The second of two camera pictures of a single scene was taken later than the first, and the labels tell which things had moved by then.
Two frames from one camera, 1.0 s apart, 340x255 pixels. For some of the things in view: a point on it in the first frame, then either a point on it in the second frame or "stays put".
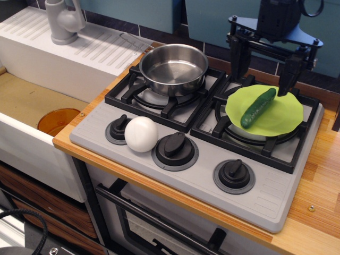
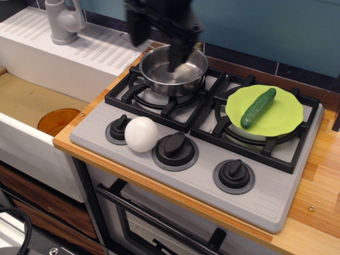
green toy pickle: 257,108 stays put
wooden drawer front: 73,211 stays put
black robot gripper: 275,31 -> 175,20
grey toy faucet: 64,24 stays put
